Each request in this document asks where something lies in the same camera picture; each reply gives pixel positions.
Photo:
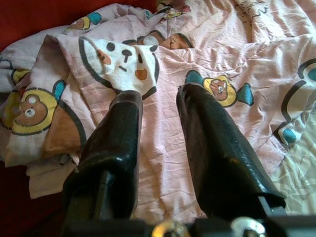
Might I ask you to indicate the pink cartoon print blanket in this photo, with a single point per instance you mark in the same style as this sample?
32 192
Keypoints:
160 123

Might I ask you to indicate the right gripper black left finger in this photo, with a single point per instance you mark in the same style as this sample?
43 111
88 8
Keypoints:
116 138

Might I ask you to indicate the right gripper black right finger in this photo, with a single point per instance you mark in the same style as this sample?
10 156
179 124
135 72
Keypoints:
212 148

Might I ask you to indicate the bed with beige floral sheet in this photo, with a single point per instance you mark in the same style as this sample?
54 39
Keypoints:
301 172

